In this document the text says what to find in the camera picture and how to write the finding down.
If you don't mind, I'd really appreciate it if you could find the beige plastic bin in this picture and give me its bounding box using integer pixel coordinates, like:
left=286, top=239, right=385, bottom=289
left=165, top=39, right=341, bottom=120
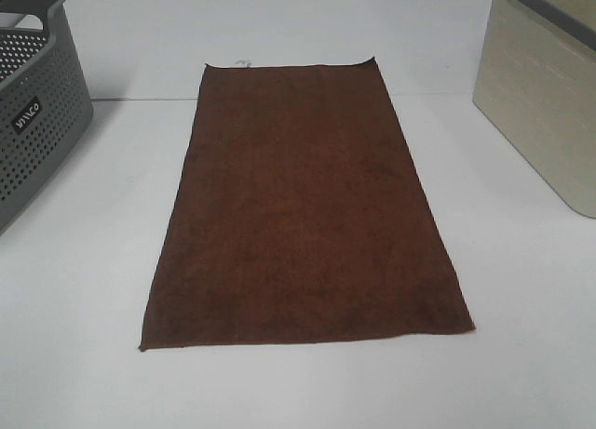
left=473, top=0, right=595, bottom=218

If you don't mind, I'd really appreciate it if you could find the white towel label tag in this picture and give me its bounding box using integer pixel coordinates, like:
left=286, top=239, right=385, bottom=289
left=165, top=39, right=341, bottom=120
left=235, top=60, right=252, bottom=68

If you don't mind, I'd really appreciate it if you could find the grey perforated plastic basket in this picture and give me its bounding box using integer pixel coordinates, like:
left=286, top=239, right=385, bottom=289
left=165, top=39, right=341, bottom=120
left=1, top=0, right=93, bottom=227

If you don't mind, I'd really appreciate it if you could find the brown towel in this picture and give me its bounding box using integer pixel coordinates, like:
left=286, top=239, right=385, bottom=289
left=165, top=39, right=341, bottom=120
left=140, top=59, right=475, bottom=351

